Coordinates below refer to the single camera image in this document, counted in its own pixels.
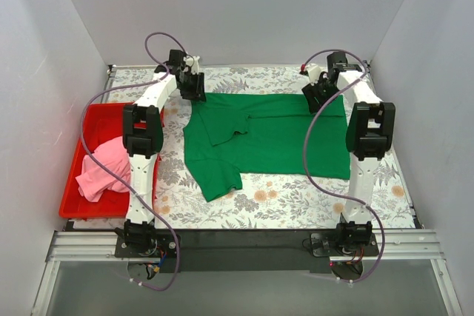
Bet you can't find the green t shirt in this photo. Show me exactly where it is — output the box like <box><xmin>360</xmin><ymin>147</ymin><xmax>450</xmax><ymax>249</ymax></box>
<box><xmin>184</xmin><ymin>93</ymin><xmax>350</xmax><ymax>201</ymax></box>

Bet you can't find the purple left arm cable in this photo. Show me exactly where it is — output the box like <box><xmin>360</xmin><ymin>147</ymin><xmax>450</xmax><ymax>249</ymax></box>
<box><xmin>79</xmin><ymin>31</ymin><xmax>188</xmax><ymax>292</ymax></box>

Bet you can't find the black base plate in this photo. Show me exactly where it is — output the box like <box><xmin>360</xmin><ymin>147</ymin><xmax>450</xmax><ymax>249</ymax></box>
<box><xmin>114</xmin><ymin>229</ymin><xmax>381</xmax><ymax>274</ymax></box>

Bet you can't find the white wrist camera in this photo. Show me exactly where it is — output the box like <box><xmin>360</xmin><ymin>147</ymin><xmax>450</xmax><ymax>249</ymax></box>
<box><xmin>300</xmin><ymin>64</ymin><xmax>327</xmax><ymax>84</ymax></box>
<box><xmin>183</xmin><ymin>55</ymin><xmax>201</xmax><ymax>75</ymax></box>

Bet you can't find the floral patterned table mat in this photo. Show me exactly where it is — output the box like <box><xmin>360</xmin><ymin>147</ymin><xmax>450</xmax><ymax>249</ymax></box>
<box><xmin>107</xmin><ymin>67</ymin><xmax>415</xmax><ymax>229</ymax></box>

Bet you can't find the pink t shirt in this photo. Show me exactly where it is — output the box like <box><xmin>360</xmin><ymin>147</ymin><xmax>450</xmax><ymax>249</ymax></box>
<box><xmin>75</xmin><ymin>135</ymin><xmax>134</xmax><ymax>203</ymax></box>

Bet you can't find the red plastic bin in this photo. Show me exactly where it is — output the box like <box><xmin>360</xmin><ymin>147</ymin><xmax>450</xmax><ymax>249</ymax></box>
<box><xmin>59</xmin><ymin>103</ymin><xmax>166</xmax><ymax>220</ymax></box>

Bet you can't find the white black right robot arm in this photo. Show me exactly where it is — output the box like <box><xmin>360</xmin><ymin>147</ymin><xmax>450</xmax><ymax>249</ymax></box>
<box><xmin>300</xmin><ymin>50</ymin><xmax>395</xmax><ymax>257</ymax></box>

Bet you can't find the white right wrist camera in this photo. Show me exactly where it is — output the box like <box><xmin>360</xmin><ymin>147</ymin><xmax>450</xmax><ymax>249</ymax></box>
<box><xmin>300</xmin><ymin>64</ymin><xmax>327</xmax><ymax>84</ymax></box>

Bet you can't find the aluminium frame rail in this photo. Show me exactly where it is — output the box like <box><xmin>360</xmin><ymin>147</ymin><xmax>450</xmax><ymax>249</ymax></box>
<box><xmin>47</xmin><ymin>229</ymin><xmax>444</xmax><ymax>261</ymax></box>

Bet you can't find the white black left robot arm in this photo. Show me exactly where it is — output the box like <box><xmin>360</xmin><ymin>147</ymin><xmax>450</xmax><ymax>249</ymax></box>
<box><xmin>119</xmin><ymin>50</ymin><xmax>206</xmax><ymax>257</ymax></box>

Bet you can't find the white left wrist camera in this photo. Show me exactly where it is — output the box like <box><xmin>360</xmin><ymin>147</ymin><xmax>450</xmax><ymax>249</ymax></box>
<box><xmin>183</xmin><ymin>55</ymin><xmax>201</xmax><ymax>75</ymax></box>

